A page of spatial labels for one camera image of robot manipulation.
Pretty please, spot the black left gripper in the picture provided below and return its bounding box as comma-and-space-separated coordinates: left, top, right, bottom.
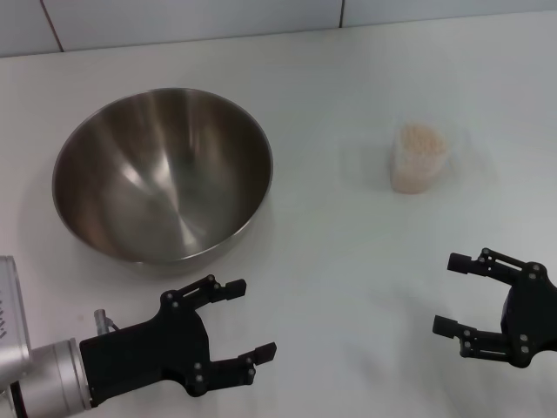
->
79, 273, 279, 398

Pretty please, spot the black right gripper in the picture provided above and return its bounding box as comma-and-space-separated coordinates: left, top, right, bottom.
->
432, 247, 557, 369

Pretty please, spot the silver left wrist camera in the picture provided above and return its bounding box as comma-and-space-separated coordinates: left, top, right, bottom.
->
0, 255, 34, 363

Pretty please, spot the stainless steel mixing bowl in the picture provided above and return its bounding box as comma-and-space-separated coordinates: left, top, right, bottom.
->
51, 87, 274, 279

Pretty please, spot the left gripper cable connector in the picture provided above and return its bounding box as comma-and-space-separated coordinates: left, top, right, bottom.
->
92, 307, 121, 337

